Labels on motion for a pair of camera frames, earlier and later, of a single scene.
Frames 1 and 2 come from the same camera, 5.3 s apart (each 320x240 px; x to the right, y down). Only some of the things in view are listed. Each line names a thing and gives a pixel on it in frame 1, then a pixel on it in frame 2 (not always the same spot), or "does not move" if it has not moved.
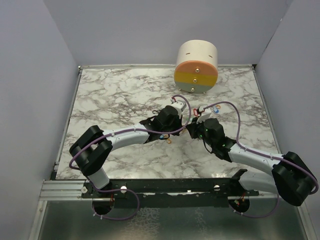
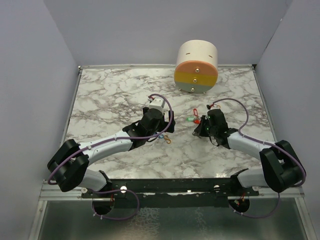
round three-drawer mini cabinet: (196, 70) does not move
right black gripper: (193, 127) -> (199, 129)
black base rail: (170, 192) does not move
